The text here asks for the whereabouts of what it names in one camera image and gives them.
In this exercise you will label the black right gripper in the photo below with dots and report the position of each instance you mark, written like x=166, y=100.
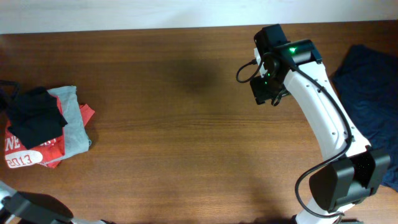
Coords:
x=259, y=93

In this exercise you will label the black t-shirt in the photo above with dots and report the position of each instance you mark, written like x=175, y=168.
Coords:
x=35, y=118

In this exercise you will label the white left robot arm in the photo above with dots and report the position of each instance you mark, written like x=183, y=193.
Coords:
x=37, y=208

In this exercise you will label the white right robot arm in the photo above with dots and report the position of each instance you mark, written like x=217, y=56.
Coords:
x=351, y=169

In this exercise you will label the red printed t-shirt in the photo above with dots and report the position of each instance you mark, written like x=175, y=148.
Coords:
x=48, y=154

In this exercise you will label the grey folded t-shirt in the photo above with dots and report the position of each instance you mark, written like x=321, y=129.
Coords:
x=75, y=138

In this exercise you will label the navy blue t-shirt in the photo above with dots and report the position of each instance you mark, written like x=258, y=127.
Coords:
x=367, y=84

